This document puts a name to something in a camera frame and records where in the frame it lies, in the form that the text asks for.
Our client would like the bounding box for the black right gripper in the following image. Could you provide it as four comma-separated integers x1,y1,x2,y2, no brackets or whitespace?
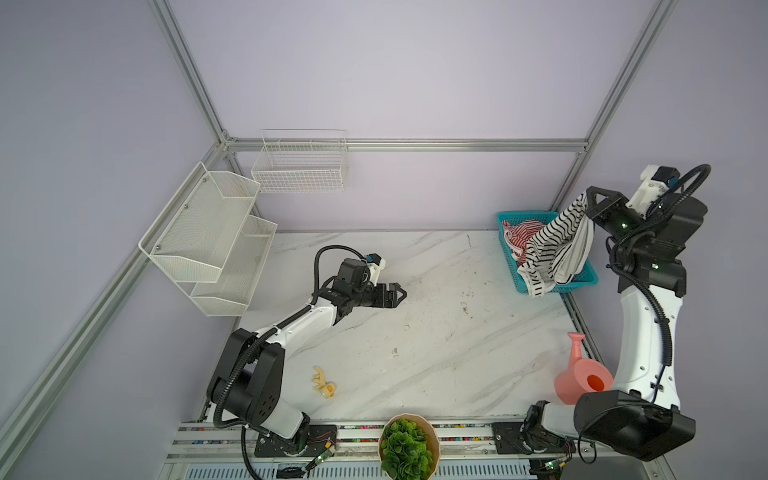
578,181,642,249

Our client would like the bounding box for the black white striped tank top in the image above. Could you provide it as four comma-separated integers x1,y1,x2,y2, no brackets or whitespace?
519,192,595,298

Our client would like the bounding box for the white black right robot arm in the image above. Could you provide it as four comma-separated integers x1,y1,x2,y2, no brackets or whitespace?
519,164,711,461

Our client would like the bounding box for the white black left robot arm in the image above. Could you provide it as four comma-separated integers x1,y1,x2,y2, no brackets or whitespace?
206,244,407,450

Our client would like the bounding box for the red white striped tank top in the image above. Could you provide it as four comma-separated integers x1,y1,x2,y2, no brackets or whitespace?
502,220,544,265

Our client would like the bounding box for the teal plastic basket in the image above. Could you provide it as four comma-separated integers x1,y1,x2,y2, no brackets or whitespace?
496,210,598,296

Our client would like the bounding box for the yellow banana peel toy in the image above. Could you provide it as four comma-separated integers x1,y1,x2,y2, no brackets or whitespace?
312,366,337,399

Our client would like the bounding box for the green plant in pot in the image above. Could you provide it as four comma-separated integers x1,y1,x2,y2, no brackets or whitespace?
378,413,440,480

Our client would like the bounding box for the pink watering can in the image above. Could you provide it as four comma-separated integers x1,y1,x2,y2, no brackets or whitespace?
554,332,614,405

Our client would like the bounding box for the white mesh two-tier shelf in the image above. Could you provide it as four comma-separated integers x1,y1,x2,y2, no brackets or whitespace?
138,163,277,317

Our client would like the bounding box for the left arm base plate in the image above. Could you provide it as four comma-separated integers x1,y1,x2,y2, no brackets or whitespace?
252,424,338,458

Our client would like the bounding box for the white wire wall basket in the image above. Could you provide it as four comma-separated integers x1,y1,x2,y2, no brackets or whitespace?
251,129,348,194

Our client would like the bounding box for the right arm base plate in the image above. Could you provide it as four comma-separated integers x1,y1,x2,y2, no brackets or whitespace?
491,421,572,455

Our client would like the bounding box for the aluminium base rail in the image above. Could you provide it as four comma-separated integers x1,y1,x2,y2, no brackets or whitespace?
159,414,674,479

